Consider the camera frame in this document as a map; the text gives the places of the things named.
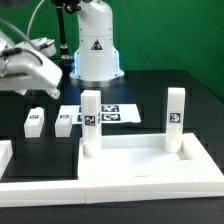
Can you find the white block left edge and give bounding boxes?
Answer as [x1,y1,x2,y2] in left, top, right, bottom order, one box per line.
[0,140,13,178]

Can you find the black camera stand pole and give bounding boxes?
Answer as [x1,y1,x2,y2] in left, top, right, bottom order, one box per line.
[50,0,81,76]

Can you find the white desk top tray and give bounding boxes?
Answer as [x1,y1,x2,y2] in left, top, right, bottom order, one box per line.
[77,133,224,186]

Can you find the white marker sheet with tags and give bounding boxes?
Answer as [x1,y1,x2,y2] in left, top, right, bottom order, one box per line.
[58,104,141,124]

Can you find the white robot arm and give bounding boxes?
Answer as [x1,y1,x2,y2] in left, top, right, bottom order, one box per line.
[0,0,124,99]

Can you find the white L-shaped fence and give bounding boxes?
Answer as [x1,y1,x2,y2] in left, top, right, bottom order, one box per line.
[0,181,224,207]

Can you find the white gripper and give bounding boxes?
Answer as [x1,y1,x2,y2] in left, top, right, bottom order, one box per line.
[0,49,62,99]

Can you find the grey cable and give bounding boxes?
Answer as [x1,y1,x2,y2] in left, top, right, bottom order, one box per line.
[25,0,48,41]

